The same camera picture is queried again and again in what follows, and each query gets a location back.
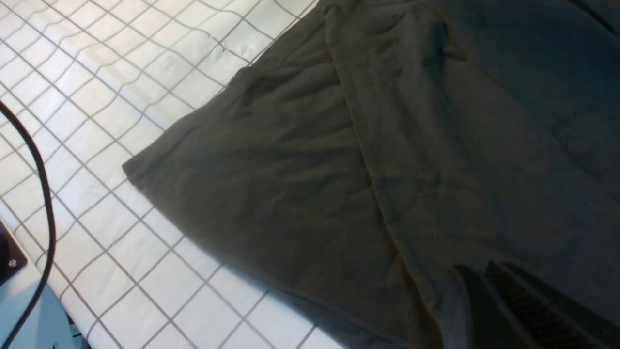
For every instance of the white grid table mat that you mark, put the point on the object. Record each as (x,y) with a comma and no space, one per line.
(95,82)

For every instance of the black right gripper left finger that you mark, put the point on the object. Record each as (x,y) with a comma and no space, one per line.
(472,317)

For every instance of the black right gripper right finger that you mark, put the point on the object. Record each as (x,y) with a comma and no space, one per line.
(552,318)

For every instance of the black device on table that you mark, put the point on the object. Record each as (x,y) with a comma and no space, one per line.
(12,257)

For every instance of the gray long-sleeved shirt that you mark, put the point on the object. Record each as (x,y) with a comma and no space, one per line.
(379,143)

